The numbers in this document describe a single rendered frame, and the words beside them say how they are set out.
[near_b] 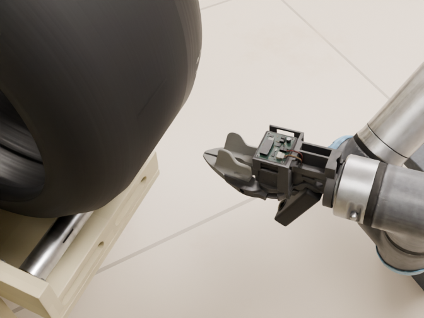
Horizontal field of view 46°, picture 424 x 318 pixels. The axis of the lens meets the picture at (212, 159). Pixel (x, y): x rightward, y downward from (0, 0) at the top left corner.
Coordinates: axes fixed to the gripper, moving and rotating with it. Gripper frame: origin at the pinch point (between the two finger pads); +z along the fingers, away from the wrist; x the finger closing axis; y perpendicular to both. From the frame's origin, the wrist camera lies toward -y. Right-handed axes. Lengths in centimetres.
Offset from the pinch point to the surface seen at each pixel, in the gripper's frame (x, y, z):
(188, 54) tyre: -2.2, 18.3, 2.3
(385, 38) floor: -183, -104, -3
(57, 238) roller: 18.3, -7.6, 20.5
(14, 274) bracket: 27.0, -4.6, 20.8
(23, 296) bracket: 28.8, -7.0, 19.0
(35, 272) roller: 24.6, -7.7, 20.3
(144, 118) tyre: 10.0, 17.7, 2.3
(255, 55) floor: -142, -97, 53
